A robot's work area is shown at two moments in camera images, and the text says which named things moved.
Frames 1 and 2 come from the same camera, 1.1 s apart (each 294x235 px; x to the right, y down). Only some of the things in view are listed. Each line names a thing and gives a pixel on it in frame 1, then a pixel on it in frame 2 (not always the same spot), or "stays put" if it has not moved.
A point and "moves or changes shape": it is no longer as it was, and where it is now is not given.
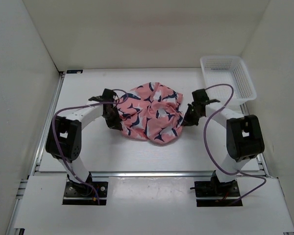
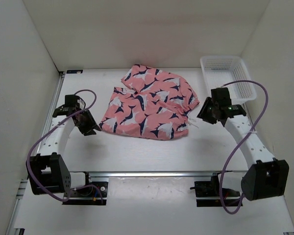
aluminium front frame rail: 147,175 stays put
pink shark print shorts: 152,112 moves or changes shape
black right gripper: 187,121 -> 203,114
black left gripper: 115,124 -> 87,130
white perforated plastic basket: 227,80 stays put
